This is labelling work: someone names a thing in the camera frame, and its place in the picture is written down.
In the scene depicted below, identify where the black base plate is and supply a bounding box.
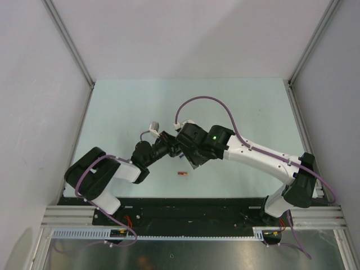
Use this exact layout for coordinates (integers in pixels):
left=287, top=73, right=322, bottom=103
left=56, top=196, right=330, bottom=237

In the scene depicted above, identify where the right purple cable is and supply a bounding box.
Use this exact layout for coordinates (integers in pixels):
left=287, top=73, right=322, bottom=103
left=174, top=96, right=338, bottom=260

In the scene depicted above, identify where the purple cable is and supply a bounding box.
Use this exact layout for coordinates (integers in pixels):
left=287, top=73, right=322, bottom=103
left=174, top=96, right=338, bottom=260
left=53, top=129, right=154, bottom=254

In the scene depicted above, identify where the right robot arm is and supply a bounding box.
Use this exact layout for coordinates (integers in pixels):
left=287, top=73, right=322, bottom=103
left=174, top=120, right=316, bottom=226

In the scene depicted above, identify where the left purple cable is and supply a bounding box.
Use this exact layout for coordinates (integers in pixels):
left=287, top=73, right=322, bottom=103
left=53, top=129, right=154, bottom=254

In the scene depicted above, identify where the right aluminium frame post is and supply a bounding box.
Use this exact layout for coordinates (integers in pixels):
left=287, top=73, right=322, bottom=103
left=287, top=0, right=343, bottom=86

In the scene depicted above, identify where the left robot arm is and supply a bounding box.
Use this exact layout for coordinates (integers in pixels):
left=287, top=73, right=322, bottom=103
left=64, top=132, right=181, bottom=225

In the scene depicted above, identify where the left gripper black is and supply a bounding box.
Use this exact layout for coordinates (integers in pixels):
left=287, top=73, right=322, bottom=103
left=143, top=130, right=182, bottom=167

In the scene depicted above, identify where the left aluminium frame post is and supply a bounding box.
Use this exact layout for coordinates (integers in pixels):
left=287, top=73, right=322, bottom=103
left=41, top=0, right=95, bottom=89

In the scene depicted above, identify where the aluminium frame post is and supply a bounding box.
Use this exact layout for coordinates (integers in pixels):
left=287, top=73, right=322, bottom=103
left=287, top=0, right=343, bottom=86
left=41, top=0, right=95, bottom=89

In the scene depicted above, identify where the grey slotted cable duct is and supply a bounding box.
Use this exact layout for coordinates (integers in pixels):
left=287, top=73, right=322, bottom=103
left=52, top=227, right=280, bottom=241

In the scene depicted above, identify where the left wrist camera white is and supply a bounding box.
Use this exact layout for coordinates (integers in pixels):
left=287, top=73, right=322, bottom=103
left=148, top=121, right=160, bottom=138

